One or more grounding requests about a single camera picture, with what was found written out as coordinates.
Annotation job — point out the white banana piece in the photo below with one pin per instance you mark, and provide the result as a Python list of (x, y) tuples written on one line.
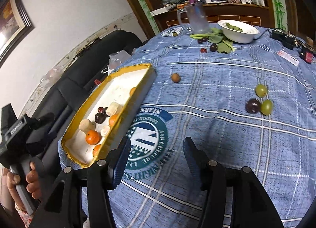
[(113, 109), (86, 125)]

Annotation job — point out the white paper card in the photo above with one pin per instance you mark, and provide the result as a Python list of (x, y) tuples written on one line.
[(288, 57)]

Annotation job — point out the person's left hand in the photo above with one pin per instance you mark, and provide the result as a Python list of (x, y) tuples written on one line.
[(31, 182)]

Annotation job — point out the orange tangerine on table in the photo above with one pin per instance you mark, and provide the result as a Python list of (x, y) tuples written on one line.
[(113, 119)]

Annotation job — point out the clear plastic bag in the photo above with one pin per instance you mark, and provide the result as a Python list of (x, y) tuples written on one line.
[(115, 60)]

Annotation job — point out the green leafy vegetable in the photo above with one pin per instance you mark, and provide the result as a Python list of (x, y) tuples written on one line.
[(216, 36)]

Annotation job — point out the orange tangerine pair left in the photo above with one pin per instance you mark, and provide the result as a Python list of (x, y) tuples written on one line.
[(96, 150)]

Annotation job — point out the white bowl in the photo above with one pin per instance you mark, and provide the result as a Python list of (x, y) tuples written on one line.
[(237, 31)]

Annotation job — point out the black red small box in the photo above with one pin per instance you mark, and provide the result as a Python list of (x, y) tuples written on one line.
[(306, 53)]

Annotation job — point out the black leather sofa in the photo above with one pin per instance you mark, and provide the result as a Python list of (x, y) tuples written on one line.
[(75, 85)]

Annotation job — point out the black power adapter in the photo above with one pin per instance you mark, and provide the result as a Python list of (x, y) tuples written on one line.
[(286, 39)]

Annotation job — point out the dark plum by leaf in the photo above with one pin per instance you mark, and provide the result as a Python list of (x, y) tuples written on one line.
[(213, 48)]

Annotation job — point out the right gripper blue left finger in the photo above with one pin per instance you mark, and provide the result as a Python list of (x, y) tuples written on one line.
[(117, 160)]

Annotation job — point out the white banana piece lower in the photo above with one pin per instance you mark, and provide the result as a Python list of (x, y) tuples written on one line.
[(86, 125)]

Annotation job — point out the wooden sideboard cabinet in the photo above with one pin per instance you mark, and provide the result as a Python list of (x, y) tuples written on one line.
[(247, 13)]

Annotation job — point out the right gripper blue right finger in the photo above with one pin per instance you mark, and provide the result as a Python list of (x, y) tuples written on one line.
[(206, 173)]

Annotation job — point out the yellow rimmed white tray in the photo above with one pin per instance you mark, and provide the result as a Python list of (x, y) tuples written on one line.
[(128, 86)]

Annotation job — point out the dark plum near grapes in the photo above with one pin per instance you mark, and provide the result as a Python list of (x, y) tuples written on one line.
[(253, 106)]

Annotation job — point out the brown longan fruit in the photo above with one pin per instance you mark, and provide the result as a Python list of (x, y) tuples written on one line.
[(175, 77)]

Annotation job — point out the framed wall picture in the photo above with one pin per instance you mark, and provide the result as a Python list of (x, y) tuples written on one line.
[(15, 25)]

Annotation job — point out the blue plaid tablecloth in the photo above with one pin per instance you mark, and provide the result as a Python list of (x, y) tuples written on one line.
[(208, 105)]

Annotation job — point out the red plastic bag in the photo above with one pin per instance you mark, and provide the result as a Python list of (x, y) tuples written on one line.
[(97, 82)]

